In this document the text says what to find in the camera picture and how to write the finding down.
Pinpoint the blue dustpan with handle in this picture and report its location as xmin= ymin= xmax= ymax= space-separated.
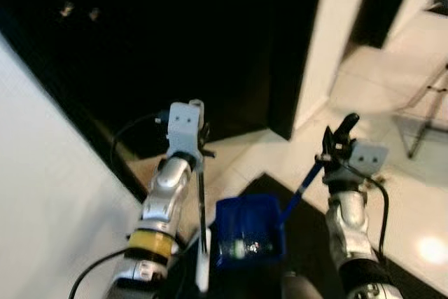
xmin=212 ymin=161 xmax=326 ymax=270

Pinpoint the black floor mat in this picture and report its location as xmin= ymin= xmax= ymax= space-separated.
xmin=157 ymin=172 xmax=448 ymax=299

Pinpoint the green and white rubbish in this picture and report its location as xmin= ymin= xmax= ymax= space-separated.
xmin=218 ymin=238 xmax=275 ymax=259

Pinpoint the large black cabinet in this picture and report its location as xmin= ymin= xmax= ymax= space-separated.
xmin=0 ymin=0 xmax=328 ymax=203

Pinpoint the robot right leg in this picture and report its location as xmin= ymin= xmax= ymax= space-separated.
xmin=280 ymin=273 xmax=317 ymax=299

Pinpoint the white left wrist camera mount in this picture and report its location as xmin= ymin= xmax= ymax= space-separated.
xmin=166 ymin=101 xmax=208 ymax=158

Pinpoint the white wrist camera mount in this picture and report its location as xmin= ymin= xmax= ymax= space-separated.
xmin=346 ymin=139 xmax=390 ymax=178
xmin=166 ymin=101 xmax=208 ymax=158

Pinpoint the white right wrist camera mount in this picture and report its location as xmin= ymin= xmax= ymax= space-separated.
xmin=346 ymin=139 xmax=390 ymax=178

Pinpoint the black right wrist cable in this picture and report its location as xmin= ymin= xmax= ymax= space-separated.
xmin=360 ymin=173 xmax=390 ymax=261

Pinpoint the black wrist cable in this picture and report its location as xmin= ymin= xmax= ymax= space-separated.
xmin=360 ymin=173 xmax=390 ymax=261
xmin=111 ymin=112 xmax=172 ymax=177

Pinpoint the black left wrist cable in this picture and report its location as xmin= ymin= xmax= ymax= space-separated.
xmin=111 ymin=112 xmax=172 ymax=177

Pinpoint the black left elbow cable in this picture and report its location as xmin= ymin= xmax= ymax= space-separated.
xmin=69 ymin=249 xmax=134 ymax=299

